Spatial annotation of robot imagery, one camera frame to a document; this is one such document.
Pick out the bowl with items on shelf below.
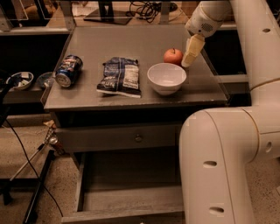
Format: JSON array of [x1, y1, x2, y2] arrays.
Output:
[[6, 72, 34, 90]]

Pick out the black stand leg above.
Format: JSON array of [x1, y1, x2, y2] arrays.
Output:
[[23, 150, 54, 224]]

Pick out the red apple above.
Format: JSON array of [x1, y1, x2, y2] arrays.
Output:
[[164, 48, 183, 66]]

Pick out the black cable on floor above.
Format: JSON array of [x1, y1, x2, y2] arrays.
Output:
[[0, 116, 65, 218]]

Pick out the grey drawer cabinet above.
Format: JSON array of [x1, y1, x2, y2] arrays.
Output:
[[45, 24, 227, 224]]

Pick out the closed top drawer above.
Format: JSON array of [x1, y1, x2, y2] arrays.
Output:
[[56, 123, 182, 153]]

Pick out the small glass bowl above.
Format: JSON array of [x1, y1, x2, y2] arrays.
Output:
[[36, 72, 54, 89]]

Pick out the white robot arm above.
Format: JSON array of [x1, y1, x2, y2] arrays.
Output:
[[179, 0, 280, 224]]

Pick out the black tangled cables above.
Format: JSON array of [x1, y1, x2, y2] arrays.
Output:
[[125, 0, 179, 25]]

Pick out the open middle drawer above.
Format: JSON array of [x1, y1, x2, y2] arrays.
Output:
[[62, 147, 185, 224]]

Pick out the white bowl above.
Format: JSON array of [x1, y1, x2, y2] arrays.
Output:
[[147, 63, 187, 95]]

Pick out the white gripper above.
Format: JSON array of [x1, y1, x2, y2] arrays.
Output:
[[181, 0, 232, 67]]

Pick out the blue chip bag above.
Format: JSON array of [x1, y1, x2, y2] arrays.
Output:
[[97, 57, 141, 98]]

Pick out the blue soda can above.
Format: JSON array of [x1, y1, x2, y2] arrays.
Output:
[[55, 55, 83, 88]]

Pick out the black monitor stand base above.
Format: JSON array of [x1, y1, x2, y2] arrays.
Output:
[[83, 1, 132, 25]]

